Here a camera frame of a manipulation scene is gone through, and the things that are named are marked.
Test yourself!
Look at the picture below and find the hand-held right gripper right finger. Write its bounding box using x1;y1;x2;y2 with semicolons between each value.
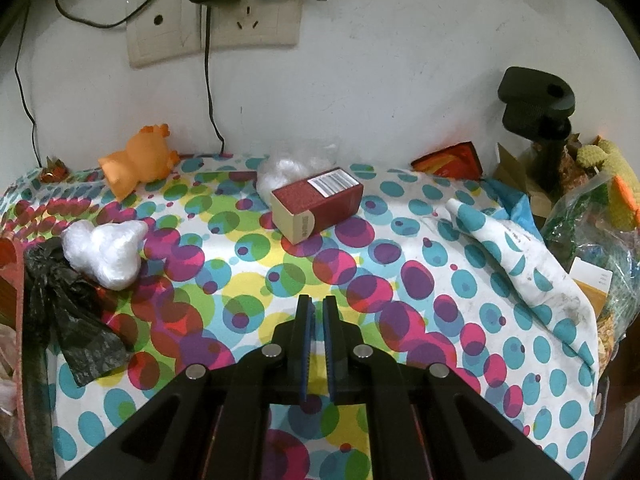
322;296;573;480

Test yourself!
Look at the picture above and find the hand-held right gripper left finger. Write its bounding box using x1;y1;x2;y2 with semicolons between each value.
60;296;317;480

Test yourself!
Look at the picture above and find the red box with beige end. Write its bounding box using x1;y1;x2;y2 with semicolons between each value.
269;168;365;246

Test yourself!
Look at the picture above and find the red basket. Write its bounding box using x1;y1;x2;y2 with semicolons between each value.
0;236;59;480

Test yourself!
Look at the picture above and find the polka dot bedsheet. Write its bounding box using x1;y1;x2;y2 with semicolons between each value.
0;151;609;480

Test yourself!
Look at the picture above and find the clear plastic bag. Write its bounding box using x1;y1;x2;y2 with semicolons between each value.
255;142;342;197

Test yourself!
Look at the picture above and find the white plastic bag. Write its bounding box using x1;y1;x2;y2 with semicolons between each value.
60;219;150;291

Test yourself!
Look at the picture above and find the red orange packet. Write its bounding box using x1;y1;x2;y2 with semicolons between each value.
410;140;484;181

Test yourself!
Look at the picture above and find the blue plastic sheet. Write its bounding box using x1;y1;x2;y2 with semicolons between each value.
486;179;544;242

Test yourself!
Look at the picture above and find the black plastic bag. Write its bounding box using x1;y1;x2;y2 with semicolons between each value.
22;236;134;388

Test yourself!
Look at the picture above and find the orange plush toy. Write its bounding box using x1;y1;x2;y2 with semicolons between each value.
97;124;180;200

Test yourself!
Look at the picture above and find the brown cardboard piece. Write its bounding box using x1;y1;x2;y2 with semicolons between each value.
495;142;557;212

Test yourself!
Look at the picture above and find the white and orange card box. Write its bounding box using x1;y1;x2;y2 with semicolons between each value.
569;255;614;307

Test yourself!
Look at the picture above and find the clear bag with green contents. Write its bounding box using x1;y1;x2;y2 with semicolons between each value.
541;170;640;362

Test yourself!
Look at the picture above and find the orange foil wrapper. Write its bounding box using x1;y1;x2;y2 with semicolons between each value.
39;155;69;184

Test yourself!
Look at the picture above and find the beige power socket plate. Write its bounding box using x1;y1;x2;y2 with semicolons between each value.
200;0;304;52

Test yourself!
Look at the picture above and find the yellow plush toy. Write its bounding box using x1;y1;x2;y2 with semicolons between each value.
575;137;640;232

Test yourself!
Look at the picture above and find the beige round-hole wall outlet plate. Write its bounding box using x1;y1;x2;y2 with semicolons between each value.
125;0;204;68

